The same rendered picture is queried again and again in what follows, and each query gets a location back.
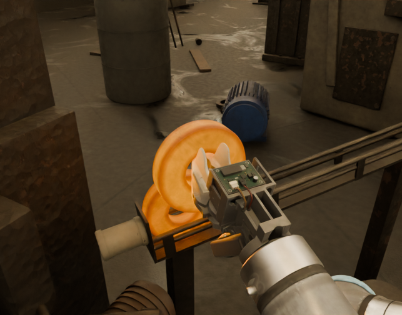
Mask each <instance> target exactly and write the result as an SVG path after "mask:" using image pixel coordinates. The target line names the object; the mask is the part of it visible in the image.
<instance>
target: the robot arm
mask: <svg viewBox="0 0 402 315"><path fill-rule="evenodd" d="M208 167H209V171H208ZM258 167H259V168H260V169H261V170H262V172H263V173H264V174H265V176H266V177H267V178H268V180H267V182H266V183H265V181H264V180H263V178H262V177H261V176H260V175H259V173H258ZM275 186H276V183H275V182H274V181H273V179H272V178H271V176H270V175H269V174H268V173H267V171H266V170H265V168H264V167H263V166H262V165H261V163H260V162H259V161H258V159H257V158H256V157H254V159H253V163H252V164H251V162H250V161H249V160H245V161H241V162H237V163H234V164H231V161H230V154H229V148H228V146H227V145H226V144H225V143H223V142H222V143H221V144H220V145H219V148H218V149H217V151H216V152H215V154H213V153H209V152H208V153H205V151H204V149H203V148H200V149H199V151H198V154H197V156H196V158H194V159H193V160H192V198H193V202H194V204H195V206H196V207H197V208H198V210H199V211H200V212H201V214H202V217H203V218H208V219H209V221H210V222H211V223H212V224H213V228H214V229H218V230H220V231H221V232H222V235H221V236H220V237H219V238H218V240H215V241H212V242H211V243H210V246H211V249H212V252H213V255H214V257H216V258H220V257H227V258H231V257H234V256H239V260H240V261H241V264H242V265H243V266H242V268H241V272H240V275H241V279H242V280H243V282H244V284H245V286H246V287H247V288H246V294H247V295H248V296H251V297H252V298H253V300H254V302H255V304H256V305H257V308H258V311H259V312H260V314H261V315H402V302H399V301H394V300H390V299H386V298H385V297H383V296H377V295H376V294H375V293H374V292H373V291H372V289H371V288H370V287H369V286H367V285H366V284H365V283H363V282H362V281H360V280H358V279H356V278H354V277H351V276H345V275H337V276H332V277H331V276H330V275H329V274H328V272H327V271H326V270H325V268H324V266H323V264H322V262H321V261H320V260H319V258H318V257H317V255H315V253H314V252H313V250H312V249H311V248H310V246H309V245H308V243H307V242H306V241H305V240H304V238H303V237H302V236H300V235H295V234H292V235H291V234H290V232H289V231H288V230H289V228H290V225H291V223H290V221H289V220H288V218H287V217H286V216H285V215H284V213H283V212H282V210H281V209H280V208H279V206H278V205H277V204H276V202H275V201H274V199H273V198H272V194H273V191H274V188H275Z"/></svg>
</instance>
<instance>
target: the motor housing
mask: <svg viewBox="0 0 402 315"><path fill-rule="evenodd" d="M142 308H153V309H160V310H162V313H163V315H176V311H175V308H174V304H173V301H172V299H171V297H170V296H169V294H168V293H167V292H166V291H165V290H164V289H163V288H162V287H161V286H159V285H157V284H156V283H154V282H151V281H143V280H138V281H135V282H134V283H133V284H130V285H129V286H128V287H127V288H126V289H125V290H124V291H123V292H122V293H121V295H119V296H118V297H117V298H116V300H115V301H114V302H113V303H112V304H111V305H110V306H109V307H108V308H107V309H106V310H105V312H103V314H108V313H123V312H130V311H140V310H141V309H142Z"/></svg>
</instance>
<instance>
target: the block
mask: <svg viewBox="0 0 402 315"><path fill-rule="evenodd" d="M42 304H45V305H46V306H47V308H48V310H49V312H50V314H52V313H53V312H54V311H55V310H56V309H57V307H58V300H57V297H56V293H55V290H54V286H53V282H52V279H51V275H50V272H49V268H48V264H47V261H46V257H45V254H44V250H43V246H42V244H41V239H40V237H39V233H38V229H37V226H36V222H35V218H34V214H33V212H32V211H31V210H30V209H29V208H28V207H26V206H23V205H22V204H19V203H17V202H15V201H12V200H10V199H8V198H6V197H4V196H2V195H0V315H36V309H37V308H38V307H39V305H42Z"/></svg>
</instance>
